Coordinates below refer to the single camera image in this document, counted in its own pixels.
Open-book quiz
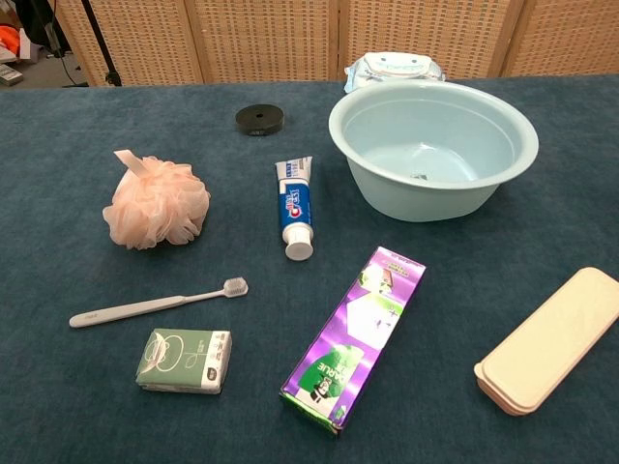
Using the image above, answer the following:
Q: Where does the woven folding screen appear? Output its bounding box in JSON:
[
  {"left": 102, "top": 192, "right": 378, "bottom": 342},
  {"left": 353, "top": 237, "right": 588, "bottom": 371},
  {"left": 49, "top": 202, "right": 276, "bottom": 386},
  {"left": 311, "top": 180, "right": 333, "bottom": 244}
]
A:
[{"left": 52, "top": 0, "right": 619, "bottom": 87}]

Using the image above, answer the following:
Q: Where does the blue table cloth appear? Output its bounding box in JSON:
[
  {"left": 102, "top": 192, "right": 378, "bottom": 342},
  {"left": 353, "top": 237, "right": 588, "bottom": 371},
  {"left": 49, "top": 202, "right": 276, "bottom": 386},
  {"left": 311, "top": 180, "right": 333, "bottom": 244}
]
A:
[{"left": 0, "top": 74, "right": 619, "bottom": 464}]

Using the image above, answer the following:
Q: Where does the pink bath loofah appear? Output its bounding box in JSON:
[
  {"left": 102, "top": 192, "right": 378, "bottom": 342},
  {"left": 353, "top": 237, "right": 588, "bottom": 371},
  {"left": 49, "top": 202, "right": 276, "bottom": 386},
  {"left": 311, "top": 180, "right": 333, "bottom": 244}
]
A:
[{"left": 102, "top": 149, "right": 212, "bottom": 251}]

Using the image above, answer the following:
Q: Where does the green tissue pack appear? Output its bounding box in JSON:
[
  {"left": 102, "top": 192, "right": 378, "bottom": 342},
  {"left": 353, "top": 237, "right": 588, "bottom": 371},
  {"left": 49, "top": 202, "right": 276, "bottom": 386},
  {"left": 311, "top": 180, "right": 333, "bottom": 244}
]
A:
[{"left": 134, "top": 328, "right": 233, "bottom": 395}]

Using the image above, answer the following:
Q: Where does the black floor cable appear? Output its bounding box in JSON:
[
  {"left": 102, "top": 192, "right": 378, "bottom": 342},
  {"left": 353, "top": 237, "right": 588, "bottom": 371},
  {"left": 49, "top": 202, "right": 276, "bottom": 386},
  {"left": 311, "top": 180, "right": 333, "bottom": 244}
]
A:
[{"left": 56, "top": 47, "right": 91, "bottom": 88}]

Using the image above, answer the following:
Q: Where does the beige plastic case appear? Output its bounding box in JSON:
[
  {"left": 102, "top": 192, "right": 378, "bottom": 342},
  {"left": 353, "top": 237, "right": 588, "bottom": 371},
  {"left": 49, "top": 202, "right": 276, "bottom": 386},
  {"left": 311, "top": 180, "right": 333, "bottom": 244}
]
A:
[{"left": 473, "top": 266, "right": 619, "bottom": 417}]

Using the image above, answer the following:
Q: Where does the purple toothpaste carton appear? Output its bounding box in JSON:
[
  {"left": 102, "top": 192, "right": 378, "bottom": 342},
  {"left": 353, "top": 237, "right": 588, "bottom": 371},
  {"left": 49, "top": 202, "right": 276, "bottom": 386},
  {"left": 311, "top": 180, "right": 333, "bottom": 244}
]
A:
[{"left": 279, "top": 246, "right": 427, "bottom": 440}]

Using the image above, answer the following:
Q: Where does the orange item on floor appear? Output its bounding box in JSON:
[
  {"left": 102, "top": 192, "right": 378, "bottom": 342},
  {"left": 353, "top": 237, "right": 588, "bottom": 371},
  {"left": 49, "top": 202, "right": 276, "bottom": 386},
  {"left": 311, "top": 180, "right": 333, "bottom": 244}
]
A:
[{"left": 0, "top": 23, "right": 20, "bottom": 62}]

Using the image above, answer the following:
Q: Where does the pale blue wet wipes pack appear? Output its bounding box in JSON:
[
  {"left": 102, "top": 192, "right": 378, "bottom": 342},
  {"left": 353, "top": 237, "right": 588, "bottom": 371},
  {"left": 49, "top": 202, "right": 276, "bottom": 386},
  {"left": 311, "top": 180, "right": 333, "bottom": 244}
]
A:
[{"left": 343, "top": 51, "right": 447, "bottom": 94}]

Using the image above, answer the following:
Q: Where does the black round disc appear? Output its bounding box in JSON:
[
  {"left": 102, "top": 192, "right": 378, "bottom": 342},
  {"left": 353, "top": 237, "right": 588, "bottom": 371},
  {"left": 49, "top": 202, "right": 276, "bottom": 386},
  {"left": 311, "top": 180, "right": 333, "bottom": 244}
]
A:
[{"left": 235, "top": 105, "right": 283, "bottom": 137}]

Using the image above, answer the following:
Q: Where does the blue white toothpaste tube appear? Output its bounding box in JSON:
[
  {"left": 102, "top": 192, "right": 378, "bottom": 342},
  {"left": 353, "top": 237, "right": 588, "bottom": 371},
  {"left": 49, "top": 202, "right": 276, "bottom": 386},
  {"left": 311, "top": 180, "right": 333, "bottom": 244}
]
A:
[{"left": 274, "top": 155, "right": 315, "bottom": 262}]

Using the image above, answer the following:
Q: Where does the white toothbrush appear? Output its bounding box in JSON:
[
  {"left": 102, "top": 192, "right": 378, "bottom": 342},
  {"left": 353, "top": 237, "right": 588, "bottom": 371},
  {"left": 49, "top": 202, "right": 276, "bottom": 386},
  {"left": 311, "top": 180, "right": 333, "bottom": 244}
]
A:
[{"left": 68, "top": 275, "right": 250, "bottom": 330}]

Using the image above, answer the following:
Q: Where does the light blue plastic basin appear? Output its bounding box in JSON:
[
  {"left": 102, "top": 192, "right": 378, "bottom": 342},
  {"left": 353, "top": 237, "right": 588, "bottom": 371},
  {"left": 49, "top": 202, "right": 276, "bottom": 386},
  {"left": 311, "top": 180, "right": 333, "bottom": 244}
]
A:
[{"left": 328, "top": 79, "right": 540, "bottom": 223}]

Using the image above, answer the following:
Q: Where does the black tripod stand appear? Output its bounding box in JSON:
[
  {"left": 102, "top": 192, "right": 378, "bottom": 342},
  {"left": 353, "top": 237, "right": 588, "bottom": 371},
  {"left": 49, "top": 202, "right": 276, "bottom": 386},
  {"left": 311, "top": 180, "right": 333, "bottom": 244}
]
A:
[{"left": 79, "top": 0, "right": 124, "bottom": 87}]

